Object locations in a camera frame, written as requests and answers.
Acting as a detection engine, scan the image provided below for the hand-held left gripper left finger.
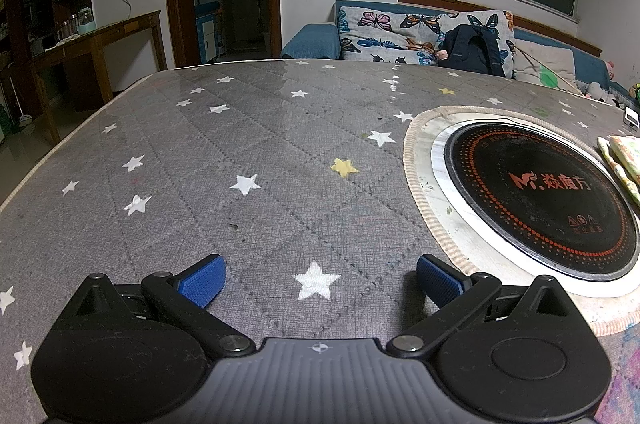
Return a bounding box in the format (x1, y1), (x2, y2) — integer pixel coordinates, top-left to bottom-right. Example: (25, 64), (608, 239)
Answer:
(52, 253), (255, 358)

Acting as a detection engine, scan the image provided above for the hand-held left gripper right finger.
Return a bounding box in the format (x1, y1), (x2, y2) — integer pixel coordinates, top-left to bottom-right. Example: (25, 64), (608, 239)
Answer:
(386, 254), (586, 361)

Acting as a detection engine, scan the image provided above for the colourful patterned cloth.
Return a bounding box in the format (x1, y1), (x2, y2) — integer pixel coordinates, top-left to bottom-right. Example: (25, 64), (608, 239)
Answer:
(595, 134), (640, 210)

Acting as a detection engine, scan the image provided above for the round black induction cooktop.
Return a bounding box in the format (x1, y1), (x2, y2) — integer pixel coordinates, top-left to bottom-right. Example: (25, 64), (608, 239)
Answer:
(429, 119), (640, 300)

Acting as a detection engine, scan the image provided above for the grey star-patterned table cover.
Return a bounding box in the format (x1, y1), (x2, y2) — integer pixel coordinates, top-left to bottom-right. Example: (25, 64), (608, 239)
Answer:
(0, 58), (640, 424)

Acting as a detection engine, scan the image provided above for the black backpack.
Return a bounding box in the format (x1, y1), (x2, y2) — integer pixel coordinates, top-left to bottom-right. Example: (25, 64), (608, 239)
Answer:
(442, 24), (507, 78)

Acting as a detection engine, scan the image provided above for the white broom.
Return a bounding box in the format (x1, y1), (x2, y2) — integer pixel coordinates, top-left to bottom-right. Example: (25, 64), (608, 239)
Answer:
(7, 76), (34, 128)

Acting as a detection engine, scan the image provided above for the beige cushion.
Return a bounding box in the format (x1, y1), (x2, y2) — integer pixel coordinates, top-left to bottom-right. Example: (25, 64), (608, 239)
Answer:
(512, 46), (581, 93)

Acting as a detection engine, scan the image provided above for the blue and white cabinet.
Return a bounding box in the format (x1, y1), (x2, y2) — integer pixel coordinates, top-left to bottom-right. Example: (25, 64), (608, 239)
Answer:
(193, 0), (224, 63)

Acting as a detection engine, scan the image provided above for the butterfly print cushion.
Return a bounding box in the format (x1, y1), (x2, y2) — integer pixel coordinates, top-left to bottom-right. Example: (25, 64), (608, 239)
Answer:
(337, 6), (516, 78)

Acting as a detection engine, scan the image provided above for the blue sofa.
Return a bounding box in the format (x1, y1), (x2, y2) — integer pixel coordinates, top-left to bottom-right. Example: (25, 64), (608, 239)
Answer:
(280, 0), (640, 106)

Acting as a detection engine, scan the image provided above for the wooden desk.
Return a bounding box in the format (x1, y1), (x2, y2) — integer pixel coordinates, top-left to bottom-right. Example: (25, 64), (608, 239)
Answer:
(30, 10), (169, 113)

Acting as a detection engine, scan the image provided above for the white cloth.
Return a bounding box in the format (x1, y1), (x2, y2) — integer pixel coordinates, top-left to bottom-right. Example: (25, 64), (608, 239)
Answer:
(44, 32), (81, 51)

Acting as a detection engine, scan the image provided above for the light blue jar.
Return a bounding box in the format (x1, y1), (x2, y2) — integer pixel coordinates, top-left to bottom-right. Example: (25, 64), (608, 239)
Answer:
(77, 6), (96, 35)

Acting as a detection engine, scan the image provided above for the wooden wall rail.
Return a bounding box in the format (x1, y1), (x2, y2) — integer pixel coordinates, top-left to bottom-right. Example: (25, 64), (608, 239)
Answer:
(398, 0), (604, 58)

